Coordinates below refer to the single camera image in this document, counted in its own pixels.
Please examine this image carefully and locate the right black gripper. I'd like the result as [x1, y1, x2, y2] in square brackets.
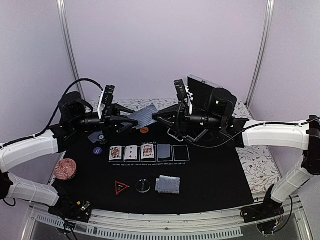
[152, 101, 225, 137]

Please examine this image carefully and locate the black poker table mat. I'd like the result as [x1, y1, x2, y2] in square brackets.
[53, 123, 254, 215]

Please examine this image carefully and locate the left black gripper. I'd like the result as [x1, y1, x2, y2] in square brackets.
[71, 103, 139, 139]

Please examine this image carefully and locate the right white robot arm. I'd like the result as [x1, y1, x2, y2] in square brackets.
[152, 87, 320, 218]

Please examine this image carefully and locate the aluminium poker chip case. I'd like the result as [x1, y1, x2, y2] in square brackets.
[168, 75, 222, 143]

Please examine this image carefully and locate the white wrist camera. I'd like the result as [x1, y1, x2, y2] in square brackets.
[173, 79, 193, 115]
[97, 85, 115, 120]

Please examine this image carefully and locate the queen of spades card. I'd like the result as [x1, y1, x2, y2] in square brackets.
[109, 145, 122, 161]

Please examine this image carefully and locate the purple small blind button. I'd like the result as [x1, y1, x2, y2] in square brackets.
[93, 147, 103, 155]

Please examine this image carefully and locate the clear dealer button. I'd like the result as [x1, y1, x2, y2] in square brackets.
[135, 178, 151, 194]

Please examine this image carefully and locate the red black triangle card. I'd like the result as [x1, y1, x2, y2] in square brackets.
[115, 181, 130, 196]

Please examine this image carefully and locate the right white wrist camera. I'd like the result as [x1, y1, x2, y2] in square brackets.
[173, 79, 193, 115]

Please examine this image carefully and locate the community playing card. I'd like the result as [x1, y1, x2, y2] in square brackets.
[127, 104, 158, 130]
[157, 144, 173, 162]

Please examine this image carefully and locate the orange big blind button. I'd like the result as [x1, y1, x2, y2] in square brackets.
[140, 127, 150, 134]

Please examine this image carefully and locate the left aluminium frame post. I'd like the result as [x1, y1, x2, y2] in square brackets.
[56, 0, 86, 101]

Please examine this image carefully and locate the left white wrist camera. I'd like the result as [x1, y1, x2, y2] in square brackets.
[97, 85, 115, 120]

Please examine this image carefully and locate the aluminium frame post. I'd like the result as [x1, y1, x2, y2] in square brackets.
[245, 0, 275, 108]
[56, 0, 86, 101]

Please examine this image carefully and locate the blue green 50 chip stack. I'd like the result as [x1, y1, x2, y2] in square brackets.
[98, 134, 107, 145]

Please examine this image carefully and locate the red patterned round tin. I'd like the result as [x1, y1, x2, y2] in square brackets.
[54, 158, 77, 181]

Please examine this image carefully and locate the three of diamonds card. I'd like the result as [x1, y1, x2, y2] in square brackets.
[124, 145, 138, 161]

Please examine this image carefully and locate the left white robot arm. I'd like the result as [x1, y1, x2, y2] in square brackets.
[0, 78, 138, 217]

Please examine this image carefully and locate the small green circuit board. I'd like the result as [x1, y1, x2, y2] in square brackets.
[76, 200, 91, 212]

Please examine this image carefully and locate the floral white tablecloth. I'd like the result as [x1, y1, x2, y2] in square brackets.
[87, 98, 285, 200]

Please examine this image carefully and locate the blue playing card deck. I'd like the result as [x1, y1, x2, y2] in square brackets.
[155, 175, 181, 194]

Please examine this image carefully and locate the right aluminium frame post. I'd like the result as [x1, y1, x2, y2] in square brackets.
[245, 0, 275, 108]

